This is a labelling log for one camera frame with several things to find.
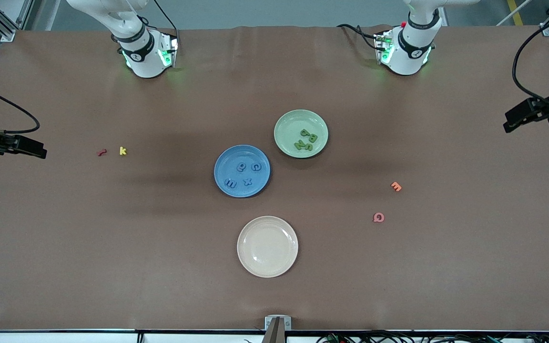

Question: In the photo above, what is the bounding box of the brown table cover sheet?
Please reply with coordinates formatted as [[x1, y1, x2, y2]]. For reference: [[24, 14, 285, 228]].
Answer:
[[0, 25, 549, 332]]

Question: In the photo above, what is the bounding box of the blue plate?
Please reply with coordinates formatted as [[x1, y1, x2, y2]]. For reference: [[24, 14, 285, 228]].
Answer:
[[213, 144, 271, 199]]

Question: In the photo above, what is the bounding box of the green plate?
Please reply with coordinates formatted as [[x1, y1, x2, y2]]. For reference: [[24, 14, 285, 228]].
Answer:
[[274, 109, 329, 159]]

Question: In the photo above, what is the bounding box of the beige plate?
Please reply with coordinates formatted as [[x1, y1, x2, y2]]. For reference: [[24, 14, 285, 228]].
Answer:
[[236, 215, 299, 279]]

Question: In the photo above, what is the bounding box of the black right arm base cable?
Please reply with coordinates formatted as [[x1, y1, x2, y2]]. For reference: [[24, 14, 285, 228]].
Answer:
[[153, 0, 179, 31]]

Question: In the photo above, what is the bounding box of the black arm base cable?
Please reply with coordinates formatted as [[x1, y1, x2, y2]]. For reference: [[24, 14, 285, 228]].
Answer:
[[153, 0, 179, 31], [336, 23, 386, 51]]

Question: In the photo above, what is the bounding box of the white table edge rail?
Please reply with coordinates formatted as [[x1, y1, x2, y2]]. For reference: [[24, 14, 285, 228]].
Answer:
[[0, 331, 549, 343]]

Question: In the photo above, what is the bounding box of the black left arm base cable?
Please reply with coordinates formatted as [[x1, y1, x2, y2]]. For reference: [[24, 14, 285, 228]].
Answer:
[[336, 23, 386, 51]]

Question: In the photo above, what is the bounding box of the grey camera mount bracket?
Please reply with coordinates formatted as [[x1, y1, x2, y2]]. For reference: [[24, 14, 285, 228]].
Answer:
[[263, 315, 292, 343]]

